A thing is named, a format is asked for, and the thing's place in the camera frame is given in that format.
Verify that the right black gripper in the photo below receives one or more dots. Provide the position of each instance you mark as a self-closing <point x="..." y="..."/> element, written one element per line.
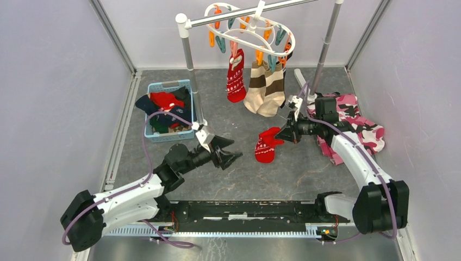
<point x="290" y="132"/>

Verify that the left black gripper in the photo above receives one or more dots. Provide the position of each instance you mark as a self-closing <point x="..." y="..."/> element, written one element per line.
<point x="225" y="157"/>

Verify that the teal clothespin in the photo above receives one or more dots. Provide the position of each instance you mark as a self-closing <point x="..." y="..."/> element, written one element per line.
<point x="281" y="32"/>
<point x="272" y="61"/>
<point x="220" y="41"/>

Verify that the orange clothespin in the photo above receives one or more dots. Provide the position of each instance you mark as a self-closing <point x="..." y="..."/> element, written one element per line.
<point x="287" y="47"/>
<point x="268" y="31"/>
<point x="211" y="39"/>
<point x="259" y="57"/>

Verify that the pink camouflage bag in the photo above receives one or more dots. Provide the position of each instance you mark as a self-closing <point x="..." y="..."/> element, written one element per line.
<point x="370" y="134"/>

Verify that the pink clothespin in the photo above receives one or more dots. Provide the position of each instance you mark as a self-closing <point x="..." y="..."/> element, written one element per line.
<point x="234" y="48"/>

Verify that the white clip hanger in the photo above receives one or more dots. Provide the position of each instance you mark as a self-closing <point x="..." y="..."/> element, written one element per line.
<point x="232" y="27"/>

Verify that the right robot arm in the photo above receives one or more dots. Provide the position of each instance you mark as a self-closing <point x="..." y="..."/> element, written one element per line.
<point x="382" y="204"/>

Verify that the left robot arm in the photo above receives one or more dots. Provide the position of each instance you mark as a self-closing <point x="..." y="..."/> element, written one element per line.
<point x="91" y="216"/>

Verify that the light blue plastic basket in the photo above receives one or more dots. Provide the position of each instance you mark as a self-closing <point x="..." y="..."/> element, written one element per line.
<point x="170" y="86"/>

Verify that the navy blue sock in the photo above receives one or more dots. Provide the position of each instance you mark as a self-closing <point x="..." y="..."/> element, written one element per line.
<point x="167" y="109"/>

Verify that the silver white drying rack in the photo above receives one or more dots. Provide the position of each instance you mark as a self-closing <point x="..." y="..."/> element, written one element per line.
<point x="194" y="72"/>

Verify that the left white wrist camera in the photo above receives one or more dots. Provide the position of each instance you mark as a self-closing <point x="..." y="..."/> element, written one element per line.
<point x="204" y="134"/>

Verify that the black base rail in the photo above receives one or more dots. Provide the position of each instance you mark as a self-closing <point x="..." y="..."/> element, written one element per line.
<point x="245" y="216"/>

